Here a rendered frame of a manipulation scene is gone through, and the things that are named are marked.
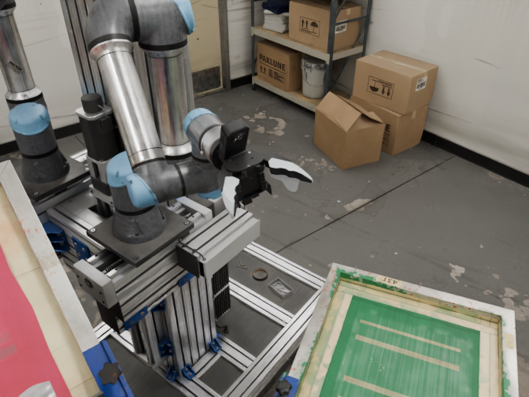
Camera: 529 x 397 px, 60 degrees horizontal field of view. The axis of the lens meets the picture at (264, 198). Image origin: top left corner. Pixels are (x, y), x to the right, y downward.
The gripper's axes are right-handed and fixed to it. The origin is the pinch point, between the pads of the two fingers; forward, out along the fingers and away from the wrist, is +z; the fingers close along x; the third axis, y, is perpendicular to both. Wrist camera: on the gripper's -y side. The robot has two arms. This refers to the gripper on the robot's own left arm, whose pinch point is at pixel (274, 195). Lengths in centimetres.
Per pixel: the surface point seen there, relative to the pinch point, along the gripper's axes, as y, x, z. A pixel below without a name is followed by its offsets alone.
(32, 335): 29, 49, -23
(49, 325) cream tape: 30, 45, -24
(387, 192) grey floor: 194, -176, -167
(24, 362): 31, 52, -19
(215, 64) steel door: 158, -143, -425
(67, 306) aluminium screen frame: 27, 40, -24
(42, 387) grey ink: 35, 50, -14
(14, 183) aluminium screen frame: 10, 41, -51
